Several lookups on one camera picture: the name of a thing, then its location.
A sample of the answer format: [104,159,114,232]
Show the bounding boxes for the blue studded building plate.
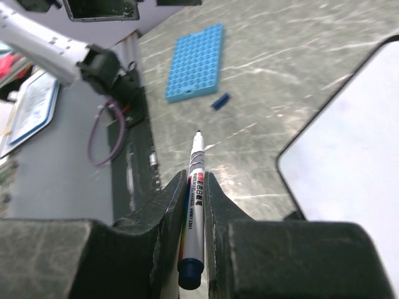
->
[165,23,224,103]

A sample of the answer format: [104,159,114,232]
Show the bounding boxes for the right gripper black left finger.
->
[1,171,187,298]

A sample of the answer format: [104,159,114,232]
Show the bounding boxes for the blue framed certificate paper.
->
[1,69,60,158]

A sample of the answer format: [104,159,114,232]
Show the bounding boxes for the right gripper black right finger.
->
[205,173,394,298]

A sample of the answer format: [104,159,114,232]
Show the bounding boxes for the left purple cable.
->
[86,96,127,166]

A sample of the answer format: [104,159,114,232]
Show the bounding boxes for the white board with black frame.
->
[276,32,399,222]

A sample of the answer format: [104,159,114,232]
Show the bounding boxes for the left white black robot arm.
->
[1,2,140,105]

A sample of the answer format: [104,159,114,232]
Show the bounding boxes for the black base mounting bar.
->
[110,63,162,225]

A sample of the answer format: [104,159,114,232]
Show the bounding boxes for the white blue whiteboard marker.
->
[178,130,205,290]

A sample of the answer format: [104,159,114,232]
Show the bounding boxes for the blue marker cap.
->
[211,93,230,111]

